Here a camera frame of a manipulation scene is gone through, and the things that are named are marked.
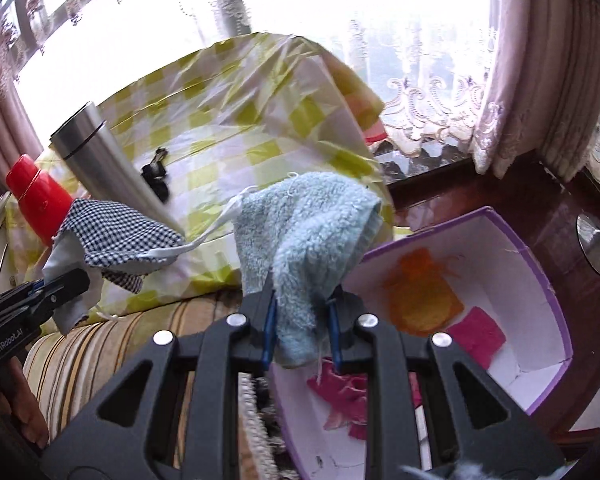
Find black white checked face mask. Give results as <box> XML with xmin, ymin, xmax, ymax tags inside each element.
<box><xmin>40</xmin><ymin>195</ymin><xmax>251</xmax><ymax>336</ymax></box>

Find black keys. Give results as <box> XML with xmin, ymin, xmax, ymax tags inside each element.
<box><xmin>140</xmin><ymin>146</ymin><xmax>171</xmax><ymax>204</ymax></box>

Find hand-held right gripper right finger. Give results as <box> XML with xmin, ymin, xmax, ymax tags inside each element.
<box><xmin>330</xmin><ymin>294</ymin><xmax>566</xmax><ymax>480</ymax></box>

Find mauve embroidered curtain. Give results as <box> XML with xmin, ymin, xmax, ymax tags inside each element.
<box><xmin>470</xmin><ymin>0</ymin><xmax>600</xmax><ymax>196</ymax></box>
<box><xmin>0</xmin><ymin>0</ymin><xmax>48</xmax><ymax>196</ymax></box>

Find round metal stand base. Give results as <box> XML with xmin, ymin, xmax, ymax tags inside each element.
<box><xmin>576</xmin><ymin>212</ymin><xmax>600</xmax><ymax>277</ymax></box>

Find stainless steel thermos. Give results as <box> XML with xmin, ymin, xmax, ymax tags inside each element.
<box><xmin>50</xmin><ymin>101</ymin><xmax>186</xmax><ymax>233</ymax></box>

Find purple cardboard box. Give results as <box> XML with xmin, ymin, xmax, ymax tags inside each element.
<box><xmin>270</xmin><ymin>206</ymin><xmax>573</xmax><ymax>480</ymax></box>

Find person's left hand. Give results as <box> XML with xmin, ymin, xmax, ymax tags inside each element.
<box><xmin>2</xmin><ymin>360</ymin><xmax>51</xmax><ymax>450</ymax></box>

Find orange mesh pouch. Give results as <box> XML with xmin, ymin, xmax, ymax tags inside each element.
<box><xmin>382</xmin><ymin>249</ymin><xmax>466</xmax><ymax>338</ymax></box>

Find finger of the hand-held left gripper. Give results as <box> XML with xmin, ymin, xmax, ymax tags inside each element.
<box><xmin>27</xmin><ymin>268</ymin><xmax>92</xmax><ymax>311</ymax></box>

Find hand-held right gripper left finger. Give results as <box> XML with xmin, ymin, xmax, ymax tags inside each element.
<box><xmin>42</xmin><ymin>287</ymin><xmax>279</xmax><ymax>480</ymax></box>

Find white lace sheer curtain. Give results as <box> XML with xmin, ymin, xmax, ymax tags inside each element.
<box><xmin>10</xmin><ymin>0</ymin><xmax>501</xmax><ymax>161</ymax></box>

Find yellow checked plastic tablecloth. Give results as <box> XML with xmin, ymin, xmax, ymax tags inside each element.
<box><xmin>2</xmin><ymin>31</ymin><xmax>396</xmax><ymax>331</ymax></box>

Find light blue towel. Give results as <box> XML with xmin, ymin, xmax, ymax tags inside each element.
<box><xmin>234</xmin><ymin>171</ymin><xmax>383</xmax><ymax>368</ymax></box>

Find red thermos bottle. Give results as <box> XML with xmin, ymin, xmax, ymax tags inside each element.
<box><xmin>6</xmin><ymin>154</ymin><xmax>76</xmax><ymax>248</ymax></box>

